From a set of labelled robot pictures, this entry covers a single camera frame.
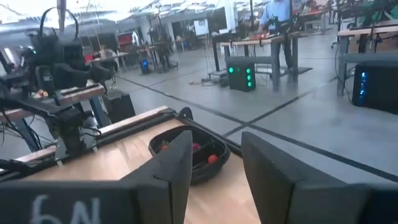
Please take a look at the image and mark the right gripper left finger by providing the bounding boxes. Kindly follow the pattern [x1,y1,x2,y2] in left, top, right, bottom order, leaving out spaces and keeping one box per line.
[121,130,193,224]

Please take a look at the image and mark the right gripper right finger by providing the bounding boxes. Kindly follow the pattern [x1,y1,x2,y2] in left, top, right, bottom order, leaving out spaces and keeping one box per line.
[242,132,371,224]

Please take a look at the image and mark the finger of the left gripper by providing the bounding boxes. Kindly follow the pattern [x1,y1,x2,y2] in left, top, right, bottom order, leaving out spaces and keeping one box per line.
[89,63,113,82]

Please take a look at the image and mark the person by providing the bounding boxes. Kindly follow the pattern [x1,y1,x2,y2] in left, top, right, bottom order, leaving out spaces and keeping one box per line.
[257,0,295,72]
[98,45,118,62]

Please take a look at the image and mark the wooden workbench with blue legs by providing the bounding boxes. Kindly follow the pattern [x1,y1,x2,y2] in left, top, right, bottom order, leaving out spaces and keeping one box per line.
[0,83,109,153]

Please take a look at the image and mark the black box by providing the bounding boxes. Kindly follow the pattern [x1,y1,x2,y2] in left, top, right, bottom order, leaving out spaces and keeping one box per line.
[104,93,137,124]

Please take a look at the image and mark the black plastic food container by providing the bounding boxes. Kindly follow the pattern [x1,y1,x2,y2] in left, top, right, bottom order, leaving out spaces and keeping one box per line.
[148,124,232,186]

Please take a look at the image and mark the computer tower with green lights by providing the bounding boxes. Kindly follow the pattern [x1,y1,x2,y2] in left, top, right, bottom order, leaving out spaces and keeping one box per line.
[228,57,257,93]

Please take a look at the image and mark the computer tower with blue lights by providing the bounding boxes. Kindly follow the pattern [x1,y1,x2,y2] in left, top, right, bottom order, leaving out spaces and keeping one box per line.
[352,64,398,115]

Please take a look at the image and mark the wooden workbench with black legs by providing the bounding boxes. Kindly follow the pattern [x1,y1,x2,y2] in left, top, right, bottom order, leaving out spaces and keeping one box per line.
[211,29,301,91]

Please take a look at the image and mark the wooden workbench with grey legs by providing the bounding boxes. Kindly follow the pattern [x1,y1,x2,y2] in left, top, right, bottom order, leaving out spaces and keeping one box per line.
[336,20,398,98]

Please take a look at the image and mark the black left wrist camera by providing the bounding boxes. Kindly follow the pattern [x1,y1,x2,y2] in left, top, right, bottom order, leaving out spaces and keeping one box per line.
[58,40,84,65]

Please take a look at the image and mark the dark wall screen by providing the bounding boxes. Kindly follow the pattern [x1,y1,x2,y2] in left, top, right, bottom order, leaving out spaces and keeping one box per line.
[207,6,228,34]

